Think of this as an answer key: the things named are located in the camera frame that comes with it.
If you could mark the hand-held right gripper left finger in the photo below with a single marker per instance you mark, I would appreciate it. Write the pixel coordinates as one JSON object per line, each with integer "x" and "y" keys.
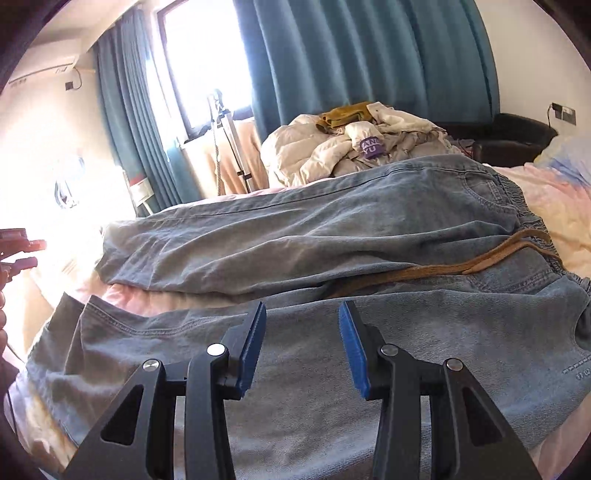
{"x": 251, "y": 350}

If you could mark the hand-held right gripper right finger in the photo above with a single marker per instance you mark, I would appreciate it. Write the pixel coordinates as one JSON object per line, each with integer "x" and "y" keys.
{"x": 354, "y": 350}

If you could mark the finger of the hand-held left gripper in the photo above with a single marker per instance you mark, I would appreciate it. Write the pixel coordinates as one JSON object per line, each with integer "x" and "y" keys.
{"x": 18, "y": 266}
{"x": 23, "y": 242}

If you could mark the blue denim jeans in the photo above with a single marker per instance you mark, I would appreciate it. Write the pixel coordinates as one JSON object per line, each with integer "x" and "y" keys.
{"x": 323, "y": 221}

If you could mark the white chair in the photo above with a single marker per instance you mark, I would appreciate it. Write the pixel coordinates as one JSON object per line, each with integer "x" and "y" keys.
{"x": 141, "y": 194}

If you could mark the brown fabric belt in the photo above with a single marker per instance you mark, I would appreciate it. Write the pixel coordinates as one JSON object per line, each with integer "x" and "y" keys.
{"x": 461, "y": 267}

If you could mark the narrow blue curtain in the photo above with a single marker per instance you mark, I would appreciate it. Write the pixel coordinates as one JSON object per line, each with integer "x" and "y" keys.
{"x": 134, "y": 115}

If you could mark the white air conditioner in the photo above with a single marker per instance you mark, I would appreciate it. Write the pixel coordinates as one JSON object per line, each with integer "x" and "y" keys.
{"x": 41, "y": 74}

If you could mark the white down jacket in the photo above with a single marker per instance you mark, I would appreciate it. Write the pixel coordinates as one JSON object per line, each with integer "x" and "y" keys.
{"x": 291, "y": 152}

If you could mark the cream garment with purple patch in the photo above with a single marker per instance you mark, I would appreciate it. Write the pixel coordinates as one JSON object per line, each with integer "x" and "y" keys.
{"x": 371, "y": 146}

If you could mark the cream crumpled garment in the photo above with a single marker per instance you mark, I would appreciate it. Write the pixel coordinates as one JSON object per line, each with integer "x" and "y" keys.
{"x": 406, "y": 124}

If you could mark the mustard yellow garment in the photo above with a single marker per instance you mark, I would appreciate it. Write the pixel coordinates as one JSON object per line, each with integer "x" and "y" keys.
{"x": 344, "y": 115}

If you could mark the garment steamer stand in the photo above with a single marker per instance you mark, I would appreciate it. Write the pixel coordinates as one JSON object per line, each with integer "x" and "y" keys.
{"x": 217, "y": 104}

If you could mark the pastel tie-dye duvet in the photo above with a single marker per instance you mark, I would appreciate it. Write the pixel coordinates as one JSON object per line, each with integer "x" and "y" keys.
{"x": 554, "y": 207}

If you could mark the window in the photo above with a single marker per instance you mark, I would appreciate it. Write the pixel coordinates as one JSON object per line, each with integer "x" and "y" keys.
{"x": 203, "y": 60}

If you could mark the black armchair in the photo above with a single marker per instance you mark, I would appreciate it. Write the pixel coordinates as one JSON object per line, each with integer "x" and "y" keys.
{"x": 512, "y": 138}

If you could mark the pastel pillow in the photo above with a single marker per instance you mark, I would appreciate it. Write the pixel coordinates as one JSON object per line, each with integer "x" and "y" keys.
{"x": 568, "y": 154}

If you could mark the wide blue curtain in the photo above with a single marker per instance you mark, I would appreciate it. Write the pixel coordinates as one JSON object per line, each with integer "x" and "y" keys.
{"x": 369, "y": 55}

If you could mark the wall socket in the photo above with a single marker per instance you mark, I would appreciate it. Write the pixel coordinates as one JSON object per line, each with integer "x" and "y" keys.
{"x": 565, "y": 114}

